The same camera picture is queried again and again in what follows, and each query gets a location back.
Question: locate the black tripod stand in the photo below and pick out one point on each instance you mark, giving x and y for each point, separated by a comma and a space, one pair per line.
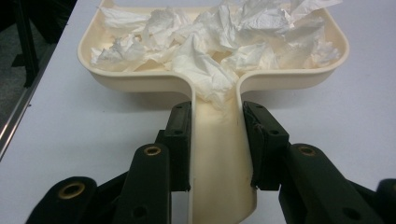
26, 46

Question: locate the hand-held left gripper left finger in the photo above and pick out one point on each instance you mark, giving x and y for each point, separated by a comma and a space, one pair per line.
177, 146

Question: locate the pile of white paper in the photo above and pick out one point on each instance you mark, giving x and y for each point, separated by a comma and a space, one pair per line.
218, 49

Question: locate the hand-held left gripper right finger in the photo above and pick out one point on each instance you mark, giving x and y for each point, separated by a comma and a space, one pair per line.
267, 149

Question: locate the cream plastic dustpan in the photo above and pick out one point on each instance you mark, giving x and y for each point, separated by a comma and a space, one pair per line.
218, 149

